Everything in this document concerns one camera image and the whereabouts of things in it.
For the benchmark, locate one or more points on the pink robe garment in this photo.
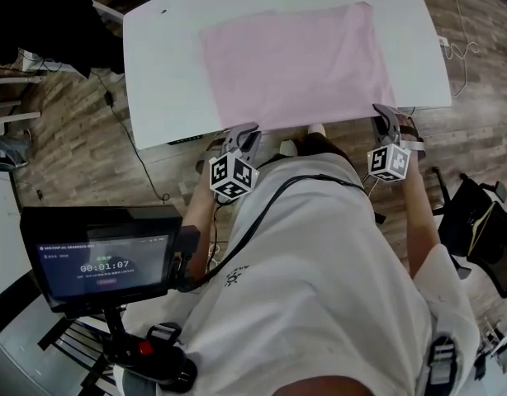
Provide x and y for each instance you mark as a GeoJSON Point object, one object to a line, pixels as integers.
{"type": "Point", "coordinates": [295, 64]}

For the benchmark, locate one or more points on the person's white t-shirt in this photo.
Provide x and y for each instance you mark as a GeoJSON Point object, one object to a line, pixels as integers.
{"type": "Point", "coordinates": [319, 287]}

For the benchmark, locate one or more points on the black under-table control box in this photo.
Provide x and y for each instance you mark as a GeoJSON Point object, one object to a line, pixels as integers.
{"type": "Point", "coordinates": [184, 139]}

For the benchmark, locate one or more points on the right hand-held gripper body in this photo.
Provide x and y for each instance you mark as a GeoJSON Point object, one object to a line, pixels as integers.
{"type": "Point", "coordinates": [389, 163]}

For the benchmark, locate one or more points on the black metal frame chair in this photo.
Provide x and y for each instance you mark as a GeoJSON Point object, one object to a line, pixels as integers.
{"type": "Point", "coordinates": [63, 345]}

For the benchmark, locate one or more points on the black monitor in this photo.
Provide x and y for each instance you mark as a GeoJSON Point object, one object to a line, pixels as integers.
{"type": "Point", "coordinates": [105, 258]}

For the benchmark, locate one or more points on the person's left forearm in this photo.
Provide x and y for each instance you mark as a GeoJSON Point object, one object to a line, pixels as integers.
{"type": "Point", "coordinates": [200, 229]}

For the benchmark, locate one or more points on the black monitor mount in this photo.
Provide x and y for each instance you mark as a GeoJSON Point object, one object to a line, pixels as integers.
{"type": "Point", "coordinates": [150, 349]}

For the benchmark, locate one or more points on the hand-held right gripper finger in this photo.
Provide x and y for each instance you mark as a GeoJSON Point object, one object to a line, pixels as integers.
{"type": "Point", "coordinates": [378, 132]}
{"type": "Point", "coordinates": [389, 120]}

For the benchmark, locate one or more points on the person's right hand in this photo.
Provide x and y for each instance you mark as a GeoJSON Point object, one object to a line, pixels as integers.
{"type": "Point", "coordinates": [410, 134]}

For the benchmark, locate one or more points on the black bag yellow trim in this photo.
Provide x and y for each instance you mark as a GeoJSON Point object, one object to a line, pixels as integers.
{"type": "Point", "coordinates": [493, 229]}

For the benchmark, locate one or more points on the person's left hand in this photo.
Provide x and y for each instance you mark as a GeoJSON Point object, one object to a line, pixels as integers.
{"type": "Point", "coordinates": [210, 155]}

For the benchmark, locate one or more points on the person's right forearm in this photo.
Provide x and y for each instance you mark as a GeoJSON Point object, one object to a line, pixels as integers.
{"type": "Point", "coordinates": [420, 221]}

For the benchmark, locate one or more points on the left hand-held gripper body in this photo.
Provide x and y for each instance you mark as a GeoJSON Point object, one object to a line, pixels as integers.
{"type": "Point", "coordinates": [233, 175]}

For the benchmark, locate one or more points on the person's dark trousers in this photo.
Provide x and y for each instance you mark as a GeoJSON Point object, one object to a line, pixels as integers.
{"type": "Point", "coordinates": [323, 149]}

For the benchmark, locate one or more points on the black office chair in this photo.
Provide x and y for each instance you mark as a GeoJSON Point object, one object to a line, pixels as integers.
{"type": "Point", "coordinates": [476, 229]}

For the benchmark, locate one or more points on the person's right white shoe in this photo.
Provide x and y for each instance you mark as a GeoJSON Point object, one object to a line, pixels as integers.
{"type": "Point", "coordinates": [316, 129]}

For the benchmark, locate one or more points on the large white table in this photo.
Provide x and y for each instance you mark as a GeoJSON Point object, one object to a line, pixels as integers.
{"type": "Point", "coordinates": [162, 76]}

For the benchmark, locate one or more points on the white power strip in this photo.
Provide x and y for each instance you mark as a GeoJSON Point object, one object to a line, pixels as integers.
{"type": "Point", "coordinates": [443, 41]}

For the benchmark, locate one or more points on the black power adapter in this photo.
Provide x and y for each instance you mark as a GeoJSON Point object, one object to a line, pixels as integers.
{"type": "Point", "coordinates": [109, 97]}

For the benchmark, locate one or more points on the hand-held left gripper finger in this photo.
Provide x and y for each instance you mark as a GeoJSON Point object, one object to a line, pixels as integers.
{"type": "Point", "coordinates": [239, 136]}
{"type": "Point", "coordinates": [253, 149]}

